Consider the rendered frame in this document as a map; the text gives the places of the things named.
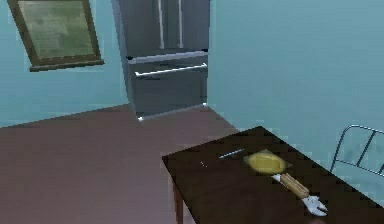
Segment grey steel fridge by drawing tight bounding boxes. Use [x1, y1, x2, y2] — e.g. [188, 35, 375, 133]
[111, 0, 212, 122]

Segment dark brown wooden table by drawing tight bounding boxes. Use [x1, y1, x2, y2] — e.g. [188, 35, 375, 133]
[161, 125, 384, 224]

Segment brown framed window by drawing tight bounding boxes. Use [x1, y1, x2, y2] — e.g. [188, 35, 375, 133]
[6, 0, 105, 73]

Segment grey metal chair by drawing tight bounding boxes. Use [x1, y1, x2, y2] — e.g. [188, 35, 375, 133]
[329, 124, 384, 178]

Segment silver fridge drawer handle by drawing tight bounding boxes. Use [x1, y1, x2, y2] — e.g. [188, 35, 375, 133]
[134, 62, 208, 78]

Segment silver fridge door handle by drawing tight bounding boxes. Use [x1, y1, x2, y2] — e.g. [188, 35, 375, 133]
[157, 0, 165, 50]
[177, 0, 184, 49]

